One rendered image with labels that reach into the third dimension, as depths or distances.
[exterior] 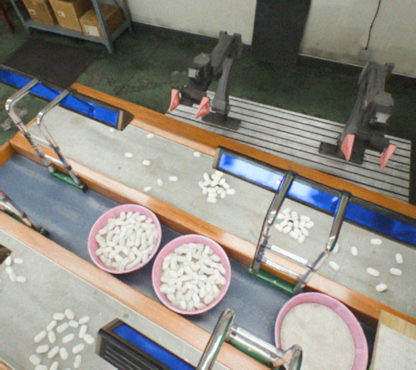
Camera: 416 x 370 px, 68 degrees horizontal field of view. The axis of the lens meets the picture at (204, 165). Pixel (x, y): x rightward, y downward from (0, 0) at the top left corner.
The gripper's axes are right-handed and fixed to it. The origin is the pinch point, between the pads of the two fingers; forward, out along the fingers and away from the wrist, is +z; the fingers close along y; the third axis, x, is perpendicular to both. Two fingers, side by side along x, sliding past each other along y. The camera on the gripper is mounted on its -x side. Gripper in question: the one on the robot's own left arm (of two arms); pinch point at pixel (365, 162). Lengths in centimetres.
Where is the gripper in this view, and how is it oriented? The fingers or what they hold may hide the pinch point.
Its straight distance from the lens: 104.3
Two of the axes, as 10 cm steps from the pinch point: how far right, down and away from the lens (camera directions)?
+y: 9.2, 2.9, -2.5
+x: 0.4, 5.9, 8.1
